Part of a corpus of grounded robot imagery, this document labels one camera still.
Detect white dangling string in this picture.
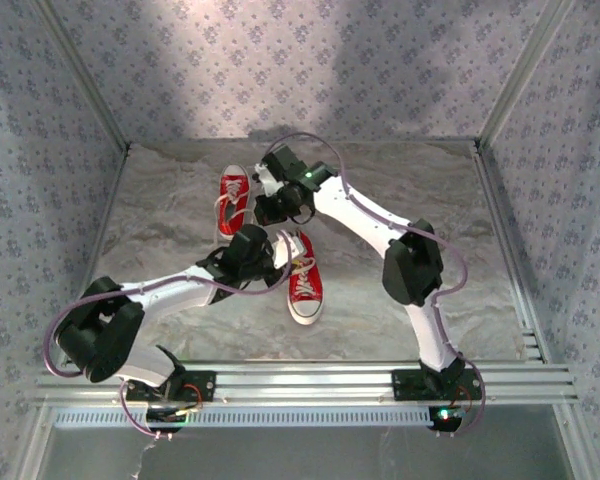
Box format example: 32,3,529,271
129,439,155,480

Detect red canvas sneaker white laces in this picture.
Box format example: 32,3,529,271
212,163,256,247
285,228,326,327

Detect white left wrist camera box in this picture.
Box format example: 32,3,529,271
272,229,306,274

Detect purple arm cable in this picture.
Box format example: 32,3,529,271
267,131,489,439
47,229,295,441

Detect red power wire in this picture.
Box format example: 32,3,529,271
447,383,475,406
182,383,205,412

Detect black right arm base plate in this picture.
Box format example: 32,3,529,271
390,368,484,401

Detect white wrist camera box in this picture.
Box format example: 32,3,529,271
253,162,284,196
272,229,306,274

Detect aluminium frame post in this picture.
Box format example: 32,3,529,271
32,0,132,154
477,0,579,149

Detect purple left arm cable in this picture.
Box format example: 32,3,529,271
47,229,295,441

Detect white slotted cable duct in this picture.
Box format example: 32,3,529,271
52,405,434,430

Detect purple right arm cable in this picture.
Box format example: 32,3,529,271
267,131,489,439

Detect grey sheet metal panel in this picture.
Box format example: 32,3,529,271
34,424,576,480

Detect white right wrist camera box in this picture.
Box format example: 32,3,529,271
253,162,284,196

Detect aluminium side rail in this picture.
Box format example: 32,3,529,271
472,139,551,364
59,144,131,365

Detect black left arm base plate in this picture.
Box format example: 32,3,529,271
124,369,217,404

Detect aluminium mounting rail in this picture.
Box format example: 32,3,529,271
29,360,581,407

